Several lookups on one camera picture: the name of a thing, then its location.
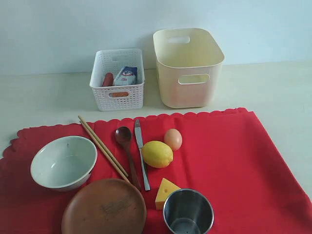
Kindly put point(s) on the brown egg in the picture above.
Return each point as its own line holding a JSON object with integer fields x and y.
{"x": 173, "y": 138}

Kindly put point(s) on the yellow lemon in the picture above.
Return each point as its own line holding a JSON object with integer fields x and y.
{"x": 157, "y": 154}

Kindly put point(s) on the milk carton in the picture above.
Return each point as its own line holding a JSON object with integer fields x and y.
{"x": 126, "y": 76}

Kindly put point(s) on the red sausage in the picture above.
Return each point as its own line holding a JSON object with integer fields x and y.
{"x": 108, "y": 80}

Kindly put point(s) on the fried chicken piece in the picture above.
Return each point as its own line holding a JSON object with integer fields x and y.
{"x": 120, "y": 94}

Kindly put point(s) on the steel table knife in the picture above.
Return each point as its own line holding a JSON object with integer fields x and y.
{"x": 139, "y": 141}

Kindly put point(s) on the dark wooden spoon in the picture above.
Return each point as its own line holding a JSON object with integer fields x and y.
{"x": 123, "y": 137}

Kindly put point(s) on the white perforated plastic basket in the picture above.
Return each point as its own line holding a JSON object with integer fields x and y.
{"x": 113, "y": 61}

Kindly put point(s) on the cream plastic bin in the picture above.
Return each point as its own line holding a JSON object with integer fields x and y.
{"x": 188, "y": 64}

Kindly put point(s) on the lower wooden chopstick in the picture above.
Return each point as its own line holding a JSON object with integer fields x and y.
{"x": 102, "y": 151}

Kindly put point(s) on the wooden chopstick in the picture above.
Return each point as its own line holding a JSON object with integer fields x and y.
{"x": 104, "y": 146}
{"x": 102, "y": 151}

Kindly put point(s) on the yellow cheese wedge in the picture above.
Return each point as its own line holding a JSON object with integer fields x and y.
{"x": 165, "y": 189}

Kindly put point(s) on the red scalloped table cloth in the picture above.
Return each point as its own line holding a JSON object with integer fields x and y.
{"x": 226, "y": 155}

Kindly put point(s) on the upper wooden chopstick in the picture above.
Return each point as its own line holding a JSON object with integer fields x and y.
{"x": 104, "y": 146}

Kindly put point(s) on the stainless steel cup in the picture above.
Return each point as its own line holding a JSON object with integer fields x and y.
{"x": 187, "y": 211}

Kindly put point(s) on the brown wooden plate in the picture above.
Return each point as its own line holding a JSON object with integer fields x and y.
{"x": 107, "y": 206}

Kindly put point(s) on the pale green ceramic bowl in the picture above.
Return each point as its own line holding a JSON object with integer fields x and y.
{"x": 64, "y": 164}

